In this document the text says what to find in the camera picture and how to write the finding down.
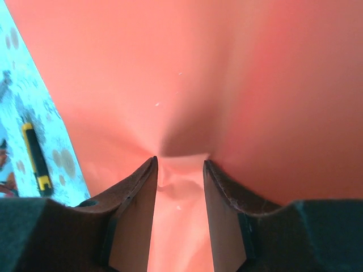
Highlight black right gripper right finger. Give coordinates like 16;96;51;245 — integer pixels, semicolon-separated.
202;159;363;272

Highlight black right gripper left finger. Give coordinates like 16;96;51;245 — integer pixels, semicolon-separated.
0;155;159;272

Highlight floral print table cloth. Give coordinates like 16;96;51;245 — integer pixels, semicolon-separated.
0;0;92;199

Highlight orange wrapping paper sheet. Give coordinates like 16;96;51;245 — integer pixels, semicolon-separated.
5;0;363;272

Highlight yellow black utility knife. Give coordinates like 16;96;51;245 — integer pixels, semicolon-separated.
22;122;53;198

